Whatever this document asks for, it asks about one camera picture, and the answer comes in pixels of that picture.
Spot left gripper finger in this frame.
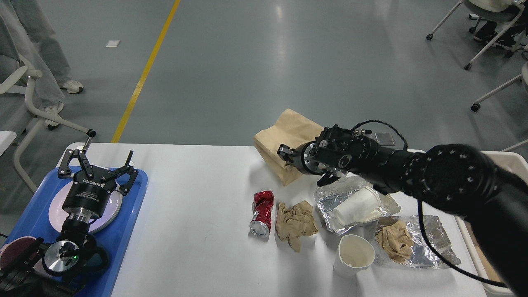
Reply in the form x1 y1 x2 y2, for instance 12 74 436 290
57 137 94 179
103 151 139 196

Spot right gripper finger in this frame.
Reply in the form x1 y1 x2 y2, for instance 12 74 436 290
277 144 298 165
317 169 345 187

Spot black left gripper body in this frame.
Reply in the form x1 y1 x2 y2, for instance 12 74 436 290
62 165 117 219

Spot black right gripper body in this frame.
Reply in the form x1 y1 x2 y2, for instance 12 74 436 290
295 125 378 176

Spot brown paper bag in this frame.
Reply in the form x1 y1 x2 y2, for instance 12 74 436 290
253 109 324 186
475 246 503 282

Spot pink plate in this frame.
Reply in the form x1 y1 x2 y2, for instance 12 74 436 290
48 181 123 232

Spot white paper cup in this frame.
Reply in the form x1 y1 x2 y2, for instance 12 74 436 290
333 186 382 226
333 234 376 278

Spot brown paper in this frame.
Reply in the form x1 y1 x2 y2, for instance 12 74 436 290
375 220 414 264
276 200 318 252

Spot pink mug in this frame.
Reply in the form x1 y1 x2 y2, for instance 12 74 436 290
0 236 47 278

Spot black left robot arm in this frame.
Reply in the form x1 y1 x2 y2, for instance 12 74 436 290
1 139 147 297

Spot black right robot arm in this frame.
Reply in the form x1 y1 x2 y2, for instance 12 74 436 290
277 125 528 297

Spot green plate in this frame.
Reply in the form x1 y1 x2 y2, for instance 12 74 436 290
89 209 120 233

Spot metal floor socket plates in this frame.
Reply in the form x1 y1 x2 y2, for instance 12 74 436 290
365 132 396 146

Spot white paper cup lying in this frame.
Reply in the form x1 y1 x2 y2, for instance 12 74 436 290
333 186 382 226

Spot blue plastic tray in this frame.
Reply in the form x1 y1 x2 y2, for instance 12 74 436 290
5 168 148 297

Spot dark blue mug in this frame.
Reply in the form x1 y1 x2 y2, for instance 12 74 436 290
78 246 110 284

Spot white side table corner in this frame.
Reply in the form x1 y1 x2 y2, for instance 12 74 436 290
0 130 17 156

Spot grey office chair left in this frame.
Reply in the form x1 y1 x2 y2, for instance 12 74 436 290
0 8 97 194

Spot crushed red soda can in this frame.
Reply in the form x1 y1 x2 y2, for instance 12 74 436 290
249 190 275 238

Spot person in grey trousers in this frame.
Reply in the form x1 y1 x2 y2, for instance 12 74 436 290
0 0 84 116

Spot beige plastic bin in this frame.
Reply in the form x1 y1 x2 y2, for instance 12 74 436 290
455 151 528 297

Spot white chair base far right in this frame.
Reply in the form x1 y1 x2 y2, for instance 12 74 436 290
470 62 528 152

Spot person in black seated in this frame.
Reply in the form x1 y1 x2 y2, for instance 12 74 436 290
474 0 528 54

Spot white chair right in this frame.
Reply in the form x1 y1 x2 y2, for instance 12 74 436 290
426 0 527 70

